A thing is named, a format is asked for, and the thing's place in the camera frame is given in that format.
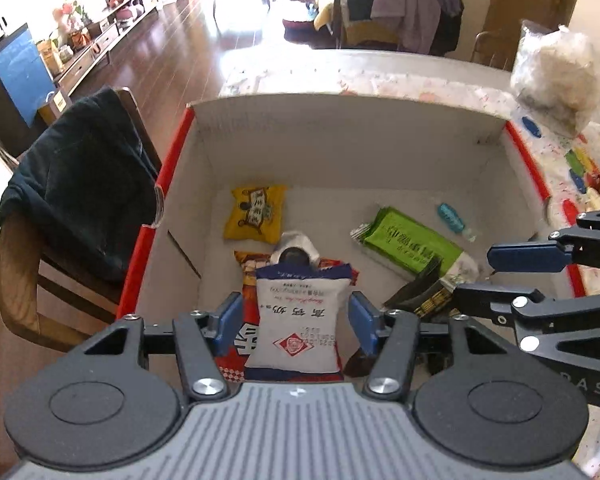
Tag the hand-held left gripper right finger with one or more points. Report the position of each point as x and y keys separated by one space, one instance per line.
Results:
x=360 y=321

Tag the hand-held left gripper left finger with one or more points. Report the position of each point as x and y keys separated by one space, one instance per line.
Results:
x=228 y=321

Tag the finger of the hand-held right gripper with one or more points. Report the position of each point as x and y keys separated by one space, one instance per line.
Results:
x=570 y=327
x=525 y=257

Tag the white and blue snack bag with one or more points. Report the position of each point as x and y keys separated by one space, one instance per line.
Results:
x=300 y=320

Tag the green snack packet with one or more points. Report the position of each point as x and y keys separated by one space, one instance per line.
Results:
x=410 y=240

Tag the grey snack packet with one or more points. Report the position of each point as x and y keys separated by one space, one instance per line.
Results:
x=300 y=245

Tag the white and red cardboard box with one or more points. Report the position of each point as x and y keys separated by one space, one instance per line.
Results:
x=330 y=150

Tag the small teal candy packet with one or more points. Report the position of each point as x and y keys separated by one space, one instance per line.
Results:
x=450 y=217

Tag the yellow snack packet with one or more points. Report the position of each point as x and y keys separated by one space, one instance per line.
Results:
x=252 y=215

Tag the clear plastic bag of food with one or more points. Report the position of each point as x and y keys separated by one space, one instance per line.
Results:
x=560 y=80

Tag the wooden chair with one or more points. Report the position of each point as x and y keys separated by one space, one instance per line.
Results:
x=25 y=300
x=490 y=50

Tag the black jacket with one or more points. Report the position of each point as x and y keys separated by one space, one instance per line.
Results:
x=75 y=185

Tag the pile of clothes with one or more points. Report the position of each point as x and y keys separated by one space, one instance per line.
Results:
x=410 y=0

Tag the wooden television cabinet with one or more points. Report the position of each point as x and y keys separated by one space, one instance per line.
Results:
x=95 y=55

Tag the dark floor cushion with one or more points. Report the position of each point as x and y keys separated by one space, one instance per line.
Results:
x=298 y=26

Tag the blue panel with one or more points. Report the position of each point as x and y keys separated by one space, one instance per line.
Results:
x=22 y=75

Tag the flower bouquet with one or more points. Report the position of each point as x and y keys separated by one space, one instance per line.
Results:
x=70 y=22

